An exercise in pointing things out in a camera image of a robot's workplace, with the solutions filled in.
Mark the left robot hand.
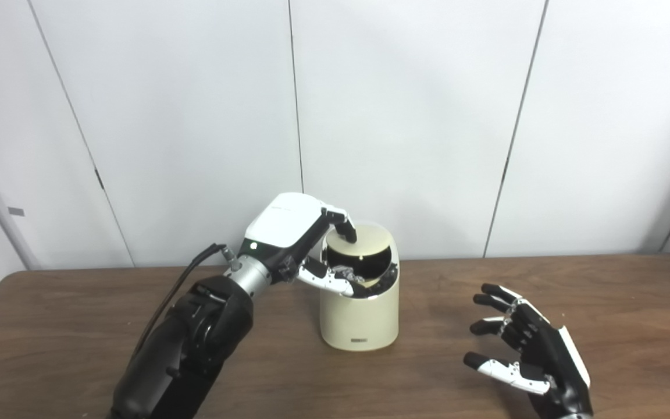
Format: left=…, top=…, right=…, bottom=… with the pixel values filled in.
left=239, top=192, right=370, bottom=299

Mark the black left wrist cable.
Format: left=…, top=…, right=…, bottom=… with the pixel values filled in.
left=131, top=243, right=237, bottom=361

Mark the cream-colored bin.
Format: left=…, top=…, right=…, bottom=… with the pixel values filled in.
left=319, top=221, right=400, bottom=351

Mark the round cream bin lid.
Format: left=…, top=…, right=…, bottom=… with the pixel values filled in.
left=326, top=224, right=394, bottom=260

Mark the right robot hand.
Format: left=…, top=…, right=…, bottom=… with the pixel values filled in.
left=463, top=283, right=594, bottom=417

